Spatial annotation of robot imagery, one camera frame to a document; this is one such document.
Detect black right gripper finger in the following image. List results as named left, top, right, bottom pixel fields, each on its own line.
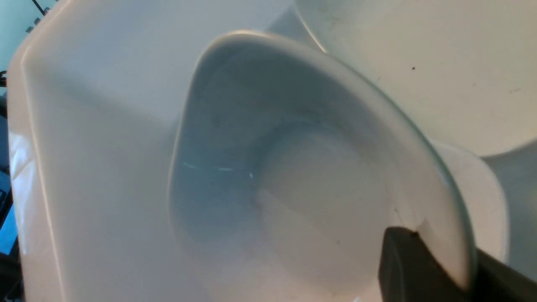
left=378, top=227, right=537, bottom=302

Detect white square plate in tub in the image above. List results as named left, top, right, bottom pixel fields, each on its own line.
left=295, top=0, right=537, bottom=156

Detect small white bowl in tub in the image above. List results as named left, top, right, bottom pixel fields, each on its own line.
left=432, top=141, right=510, bottom=264

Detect large white plastic tub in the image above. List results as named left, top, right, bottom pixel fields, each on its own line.
left=7, top=0, right=536, bottom=302

